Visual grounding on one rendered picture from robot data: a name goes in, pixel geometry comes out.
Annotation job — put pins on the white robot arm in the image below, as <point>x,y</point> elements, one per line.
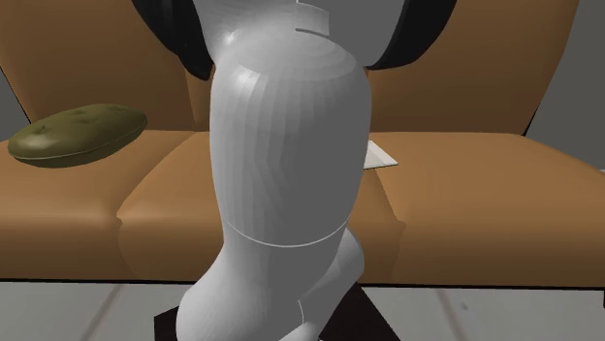
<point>288,156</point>

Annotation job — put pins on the brown leather sofa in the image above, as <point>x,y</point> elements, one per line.
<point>472,203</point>

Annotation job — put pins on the dark robot stand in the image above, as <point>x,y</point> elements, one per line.
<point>359,321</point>

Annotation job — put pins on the olive green round cushion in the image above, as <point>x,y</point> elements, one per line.
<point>78,134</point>

